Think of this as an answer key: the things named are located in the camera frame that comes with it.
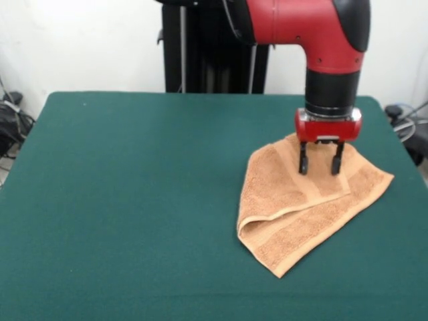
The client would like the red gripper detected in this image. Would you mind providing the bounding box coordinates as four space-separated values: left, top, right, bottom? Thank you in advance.
294 107 363 177

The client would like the tan terry towel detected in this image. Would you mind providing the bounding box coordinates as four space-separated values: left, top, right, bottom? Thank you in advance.
236 132 395 279

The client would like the dark green table cloth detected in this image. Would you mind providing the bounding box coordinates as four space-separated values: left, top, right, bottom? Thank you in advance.
0 90 428 321

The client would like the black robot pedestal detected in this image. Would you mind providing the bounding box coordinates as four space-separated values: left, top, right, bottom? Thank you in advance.
153 0 272 94

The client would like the black electronics box with cables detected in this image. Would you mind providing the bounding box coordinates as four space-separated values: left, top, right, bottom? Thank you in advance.
0 92 36 158

